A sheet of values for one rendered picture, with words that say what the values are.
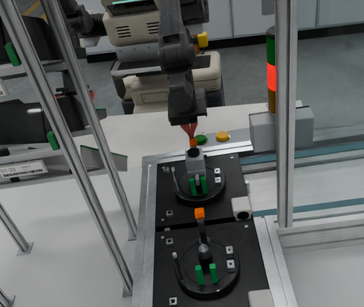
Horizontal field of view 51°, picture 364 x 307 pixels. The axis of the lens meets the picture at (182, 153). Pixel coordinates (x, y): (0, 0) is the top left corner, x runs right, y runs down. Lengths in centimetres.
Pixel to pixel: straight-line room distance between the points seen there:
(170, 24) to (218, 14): 302
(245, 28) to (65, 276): 331
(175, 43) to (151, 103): 84
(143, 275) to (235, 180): 34
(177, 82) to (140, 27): 71
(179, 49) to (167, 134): 58
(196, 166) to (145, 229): 20
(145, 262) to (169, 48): 50
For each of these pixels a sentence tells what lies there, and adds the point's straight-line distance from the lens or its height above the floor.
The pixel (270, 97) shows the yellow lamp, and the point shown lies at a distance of 74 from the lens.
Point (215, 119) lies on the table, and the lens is 147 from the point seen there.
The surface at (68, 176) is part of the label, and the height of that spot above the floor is 111.
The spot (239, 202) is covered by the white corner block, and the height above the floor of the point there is 99.
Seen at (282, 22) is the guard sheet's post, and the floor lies 145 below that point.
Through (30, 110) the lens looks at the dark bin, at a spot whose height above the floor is 136.
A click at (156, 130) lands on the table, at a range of 147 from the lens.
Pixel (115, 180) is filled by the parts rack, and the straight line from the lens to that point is 95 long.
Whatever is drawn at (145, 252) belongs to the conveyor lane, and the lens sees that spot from 94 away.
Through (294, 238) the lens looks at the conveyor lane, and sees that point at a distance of 97.
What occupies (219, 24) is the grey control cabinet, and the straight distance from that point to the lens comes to 400.
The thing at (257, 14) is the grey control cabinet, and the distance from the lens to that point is 398.
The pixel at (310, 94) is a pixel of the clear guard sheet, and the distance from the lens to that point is 73.
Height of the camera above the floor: 168
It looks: 38 degrees down
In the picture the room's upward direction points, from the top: 12 degrees counter-clockwise
